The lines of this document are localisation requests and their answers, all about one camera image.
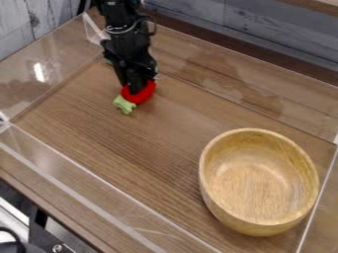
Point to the wooden bowl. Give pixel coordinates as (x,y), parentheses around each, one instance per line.
(258,181)

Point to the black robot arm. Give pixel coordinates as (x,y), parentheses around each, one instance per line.
(123,17)

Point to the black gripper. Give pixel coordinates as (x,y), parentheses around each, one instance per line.
(127,49)

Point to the clear acrylic corner bracket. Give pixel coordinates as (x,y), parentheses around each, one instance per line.
(95,35)

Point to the clear acrylic tray wall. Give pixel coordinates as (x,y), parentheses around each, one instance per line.
(113,221)

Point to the red plush radish toy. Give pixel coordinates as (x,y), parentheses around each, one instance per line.
(127,101)

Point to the black table clamp bracket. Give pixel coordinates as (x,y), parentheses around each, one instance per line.
(40,237)

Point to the green rectangular block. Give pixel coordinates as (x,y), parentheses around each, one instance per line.
(107,61)

